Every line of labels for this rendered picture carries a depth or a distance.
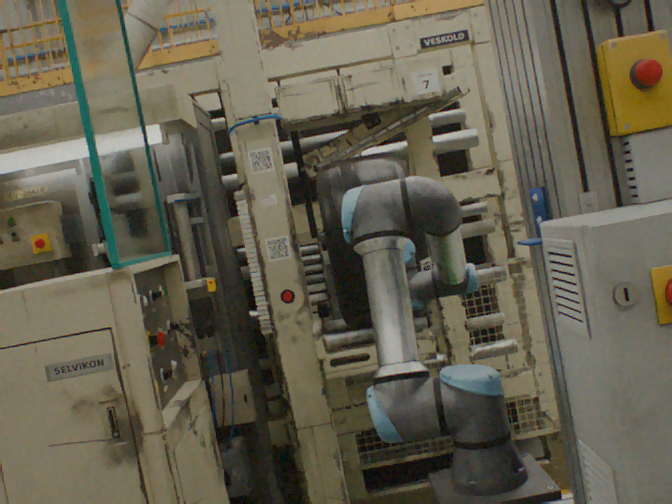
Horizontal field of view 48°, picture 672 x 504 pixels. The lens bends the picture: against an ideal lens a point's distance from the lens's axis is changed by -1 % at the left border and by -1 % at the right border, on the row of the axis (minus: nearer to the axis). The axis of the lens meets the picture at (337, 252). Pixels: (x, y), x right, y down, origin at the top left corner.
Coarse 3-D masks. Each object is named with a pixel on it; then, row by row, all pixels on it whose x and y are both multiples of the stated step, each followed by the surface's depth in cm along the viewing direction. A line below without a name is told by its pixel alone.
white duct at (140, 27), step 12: (144, 0) 268; (156, 0) 268; (168, 0) 272; (132, 12) 268; (144, 12) 268; (156, 12) 270; (132, 24) 268; (144, 24) 269; (156, 24) 273; (132, 36) 268; (144, 36) 271; (132, 48) 269; (144, 48) 274
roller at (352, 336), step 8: (416, 320) 240; (424, 320) 240; (360, 328) 241; (368, 328) 240; (416, 328) 240; (424, 328) 240; (328, 336) 240; (336, 336) 240; (344, 336) 239; (352, 336) 239; (360, 336) 239; (368, 336) 239; (328, 344) 239; (336, 344) 240; (344, 344) 240
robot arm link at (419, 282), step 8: (408, 272) 191; (416, 272) 193; (424, 272) 193; (408, 280) 191; (416, 280) 191; (424, 280) 190; (416, 288) 191; (424, 288) 190; (432, 288) 190; (416, 296) 191; (424, 296) 191; (432, 296) 191; (416, 304) 191
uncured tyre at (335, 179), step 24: (336, 168) 239; (360, 168) 237; (384, 168) 235; (336, 192) 231; (336, 216) 227; (336, 240) 227; (336, 264) 229; (360, 264) 226; (336, 288) 235; (360, 288) 228; (360, 312) 234
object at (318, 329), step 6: (318, 318) 262; (318, 324) 248; (318, 330) 236; (324, 330) 266; (318, 336) 235; (318, 342) 235; (324, 342) 238; (318, 348) 236; (324, 348) 237; (318, 354) 236; (324, 354) 236; (318, 360) 236
